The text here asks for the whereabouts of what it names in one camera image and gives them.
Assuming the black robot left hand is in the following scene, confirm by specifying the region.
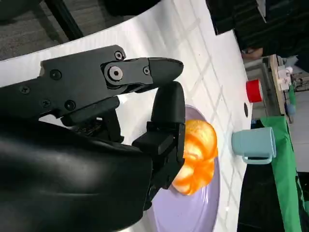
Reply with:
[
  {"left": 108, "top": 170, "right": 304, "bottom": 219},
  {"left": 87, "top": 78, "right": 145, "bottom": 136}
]
[{"left": 206, "top": 0, "right": 266, "bottom": 36}]

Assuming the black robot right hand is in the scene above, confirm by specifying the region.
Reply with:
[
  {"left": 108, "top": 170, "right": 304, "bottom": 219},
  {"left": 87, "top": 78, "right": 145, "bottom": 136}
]
[{"left": 0, "top": 44, "right": 186, "bottom": 232}]

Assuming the orange and white bread roll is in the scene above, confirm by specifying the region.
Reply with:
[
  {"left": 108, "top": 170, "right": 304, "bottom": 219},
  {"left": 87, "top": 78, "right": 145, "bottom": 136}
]
[{"left": 171, "top": 118, "right": 219, "bottom": 196}]

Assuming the red cylindrical container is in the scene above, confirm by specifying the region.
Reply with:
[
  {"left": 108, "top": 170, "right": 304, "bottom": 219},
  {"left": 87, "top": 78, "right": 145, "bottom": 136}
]
[{"left": 246, "top": 79, "right": 264, "bottom": 103}]

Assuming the pale green mug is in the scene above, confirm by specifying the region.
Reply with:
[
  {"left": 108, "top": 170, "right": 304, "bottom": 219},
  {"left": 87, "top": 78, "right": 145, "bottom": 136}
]
[{"left": 231, "top": 127, "right": 277, "bottom": 165}]

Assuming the lilac plate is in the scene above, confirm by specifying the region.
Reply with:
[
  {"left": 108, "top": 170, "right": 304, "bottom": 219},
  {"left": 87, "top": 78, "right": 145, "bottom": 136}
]
[{"left": 144, "top": 104, "right": 221, "bottom": 232}]

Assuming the black table leg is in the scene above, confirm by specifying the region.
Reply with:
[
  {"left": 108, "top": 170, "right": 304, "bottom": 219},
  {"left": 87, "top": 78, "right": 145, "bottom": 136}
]
[{"left": 44, "top": 0, "right": 84, "bottom": 41}]

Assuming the green cloth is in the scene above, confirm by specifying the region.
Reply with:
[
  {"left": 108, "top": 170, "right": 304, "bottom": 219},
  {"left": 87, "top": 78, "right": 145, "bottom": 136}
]
[{"left": 259, "top": 116, "right": 309, "bottom": 232}]

